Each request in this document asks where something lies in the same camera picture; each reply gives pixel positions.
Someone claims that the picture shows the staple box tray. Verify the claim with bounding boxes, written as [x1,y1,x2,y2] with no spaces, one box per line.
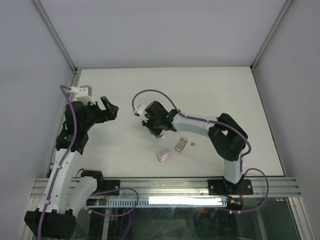
[175,137,189,153]

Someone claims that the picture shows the white slotted cable duct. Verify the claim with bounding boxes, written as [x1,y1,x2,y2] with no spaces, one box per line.
[84,197,228,208]

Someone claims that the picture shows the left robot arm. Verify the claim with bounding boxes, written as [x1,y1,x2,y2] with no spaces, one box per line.
[24,96,119,240]

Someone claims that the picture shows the aluminium frame post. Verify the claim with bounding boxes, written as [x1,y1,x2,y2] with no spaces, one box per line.
[250,0,295,72]
[31,0,78,74]

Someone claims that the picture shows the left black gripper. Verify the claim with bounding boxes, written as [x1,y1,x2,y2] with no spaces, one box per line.
[81,96,118,131]

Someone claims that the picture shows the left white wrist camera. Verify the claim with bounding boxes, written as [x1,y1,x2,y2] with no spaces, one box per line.
[69,85,96,106]

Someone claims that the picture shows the left aluminium frame post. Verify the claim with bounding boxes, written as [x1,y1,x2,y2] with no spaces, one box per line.
[31,0,78,74]

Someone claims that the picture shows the right aluminium frame post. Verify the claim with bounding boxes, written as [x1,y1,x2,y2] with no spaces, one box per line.
[250,0,295,72]

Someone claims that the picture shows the red white staple box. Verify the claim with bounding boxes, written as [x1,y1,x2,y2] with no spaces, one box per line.
[157,150,173,163]

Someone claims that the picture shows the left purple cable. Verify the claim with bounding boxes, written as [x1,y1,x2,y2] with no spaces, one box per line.
[37,85,140,240]

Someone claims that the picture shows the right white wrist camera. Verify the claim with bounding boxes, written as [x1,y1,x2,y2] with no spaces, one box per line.
[134,104,147,119]

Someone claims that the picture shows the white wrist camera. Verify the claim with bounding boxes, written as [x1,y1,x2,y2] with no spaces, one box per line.
[69,85,96,106]
[134,104,147,119]

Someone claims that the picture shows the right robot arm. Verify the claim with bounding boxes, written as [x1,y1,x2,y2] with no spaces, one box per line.
[136,101,249,194]

